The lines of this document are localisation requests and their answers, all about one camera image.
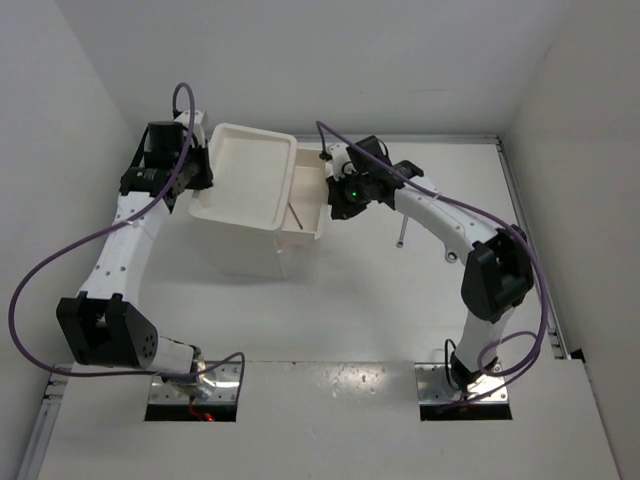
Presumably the short silver wrench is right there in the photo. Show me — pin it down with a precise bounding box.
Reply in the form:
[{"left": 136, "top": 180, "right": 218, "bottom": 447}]
[{"left": 396, "top": 216, "right": 409, "bottom": 249}]

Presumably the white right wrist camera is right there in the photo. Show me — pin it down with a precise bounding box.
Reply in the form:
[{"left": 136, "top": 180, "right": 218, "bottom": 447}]
[{"left": 321, "top": 144, "right": 356, "bottom": 180}]

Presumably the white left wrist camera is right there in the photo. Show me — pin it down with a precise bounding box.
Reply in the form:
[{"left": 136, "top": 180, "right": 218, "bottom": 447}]
[{"left": 173, "top": 110, "right": 208, "bottom": 148}]

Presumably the long silver ratchet wrench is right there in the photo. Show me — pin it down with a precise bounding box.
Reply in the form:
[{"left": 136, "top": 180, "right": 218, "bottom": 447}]
[{"left": 445, "top": 246, "right": 458, "bottom": 263}]

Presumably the white drawer cabinet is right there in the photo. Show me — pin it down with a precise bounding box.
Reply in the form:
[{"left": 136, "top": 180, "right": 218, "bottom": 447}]
[{"left": 188, "top": 123, "right": 298, "bottom": 280}]

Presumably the blue handle screwdriver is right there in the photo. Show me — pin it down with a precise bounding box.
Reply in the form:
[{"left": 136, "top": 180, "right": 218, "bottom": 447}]
[{"left": 287, "top": 201, "right": 304, "bottom": 230}]

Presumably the metal base plate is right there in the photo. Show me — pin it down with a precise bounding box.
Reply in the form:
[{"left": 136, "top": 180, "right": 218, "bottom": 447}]
[
  {"left": 415, "top": 362, "right": 511, "bottom": 407},
  {"left": 148, "top": 361, "right": 242, "bottom": 406}
]

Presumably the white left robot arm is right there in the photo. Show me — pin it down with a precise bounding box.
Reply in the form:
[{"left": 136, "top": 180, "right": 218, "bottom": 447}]
[{"left": 56, "top": 111, "right": 213, "bottom": 401}]

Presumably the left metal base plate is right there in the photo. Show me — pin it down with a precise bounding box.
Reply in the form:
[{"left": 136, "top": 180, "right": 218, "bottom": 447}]
[{"left": 148, "top": 361, "right": 242, "bottom": 406}]

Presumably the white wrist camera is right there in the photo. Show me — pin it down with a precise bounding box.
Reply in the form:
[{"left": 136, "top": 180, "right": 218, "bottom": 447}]
[
  {"left": 321, "top": 144, "right": 356, "bottom": 180},
  {"left": 173, "top": 110, "right": 208, "bottom": 148}
]

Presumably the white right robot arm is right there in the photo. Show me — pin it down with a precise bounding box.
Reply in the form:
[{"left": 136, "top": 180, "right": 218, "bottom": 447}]
[{"left": 319, "top": 136, "right": 533, "bottom": 400}]

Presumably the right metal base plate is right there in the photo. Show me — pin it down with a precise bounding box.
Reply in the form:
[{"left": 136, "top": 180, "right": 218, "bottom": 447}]
[{"left": 415, "top": 362, "right": 511, "bottom": 407}]

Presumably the white top drawer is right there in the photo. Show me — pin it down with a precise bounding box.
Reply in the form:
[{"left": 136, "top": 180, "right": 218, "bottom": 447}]
[{"left": 278, "top": 148, "right": 328, "bottom": 248}]

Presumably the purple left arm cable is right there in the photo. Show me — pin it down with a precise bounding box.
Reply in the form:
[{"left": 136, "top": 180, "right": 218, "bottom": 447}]
[{"left": 8, "top": 82, "right": 245, "bottom": 391}]

